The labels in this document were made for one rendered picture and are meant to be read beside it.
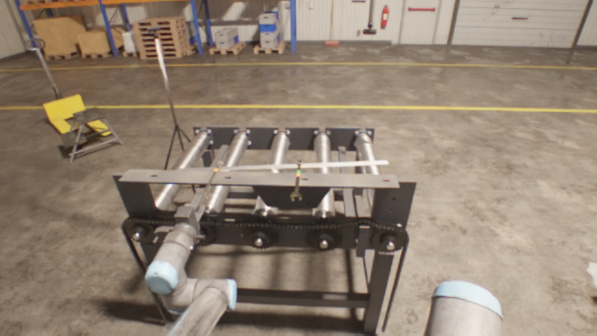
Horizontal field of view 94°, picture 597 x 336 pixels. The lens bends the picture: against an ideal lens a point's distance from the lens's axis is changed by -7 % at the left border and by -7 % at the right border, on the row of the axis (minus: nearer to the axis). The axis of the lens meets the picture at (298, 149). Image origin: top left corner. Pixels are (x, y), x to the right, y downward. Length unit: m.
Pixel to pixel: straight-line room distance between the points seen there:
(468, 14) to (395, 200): 9.92
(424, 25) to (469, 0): 1.43
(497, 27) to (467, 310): 11.11
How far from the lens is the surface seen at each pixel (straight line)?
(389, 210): 1.39
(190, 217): 1.06
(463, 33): 11.08
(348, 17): 10.14
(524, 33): 12.02
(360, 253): 1.46
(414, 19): 10.48
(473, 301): 0.61
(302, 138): 2.22
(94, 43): 11.01
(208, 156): 2.42
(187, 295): 1.03
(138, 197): 1.56
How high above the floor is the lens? 1.90
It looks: 30 degrees down
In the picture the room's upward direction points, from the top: 1 degrees counter-clockwise
